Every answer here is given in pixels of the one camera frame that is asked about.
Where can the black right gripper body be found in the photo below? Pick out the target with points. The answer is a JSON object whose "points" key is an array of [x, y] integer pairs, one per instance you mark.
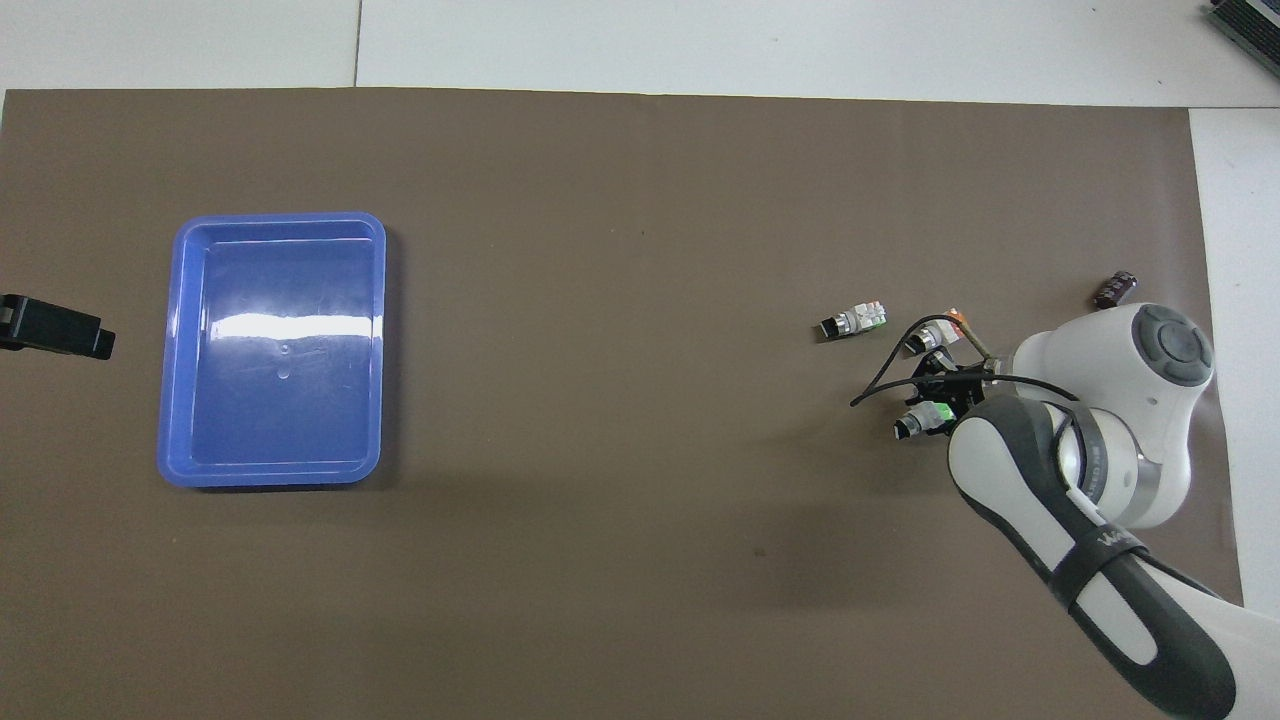
{"points": [[958, 385]]}

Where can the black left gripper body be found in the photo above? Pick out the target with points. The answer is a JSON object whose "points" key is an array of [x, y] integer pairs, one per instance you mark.
{"points": [[55, 327]]}

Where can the selector switch green contact block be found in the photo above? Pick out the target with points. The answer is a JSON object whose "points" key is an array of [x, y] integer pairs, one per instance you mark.
{"points": [[920, 422]]}

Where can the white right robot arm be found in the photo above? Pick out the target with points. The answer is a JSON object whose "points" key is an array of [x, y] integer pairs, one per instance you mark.
{"points": [[1060, 360]]}

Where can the blue plastic tray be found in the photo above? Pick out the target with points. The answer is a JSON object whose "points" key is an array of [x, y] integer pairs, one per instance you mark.
{"points": [[280, 410]]}

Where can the brown paper table mat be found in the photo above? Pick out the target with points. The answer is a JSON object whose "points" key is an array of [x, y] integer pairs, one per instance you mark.
{"points": [[640, 520]]}

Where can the grey finned metal device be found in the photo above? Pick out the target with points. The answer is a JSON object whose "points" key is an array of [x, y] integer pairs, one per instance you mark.
{"points": [[1250, 25]]}

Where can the selector switch orange contact block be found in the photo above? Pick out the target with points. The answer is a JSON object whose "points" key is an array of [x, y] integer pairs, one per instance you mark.
{"points": [[925, 340]]}

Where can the selector switch pale contact block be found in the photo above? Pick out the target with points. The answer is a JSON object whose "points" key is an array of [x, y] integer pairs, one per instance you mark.
{"points": [[855, 321]]}

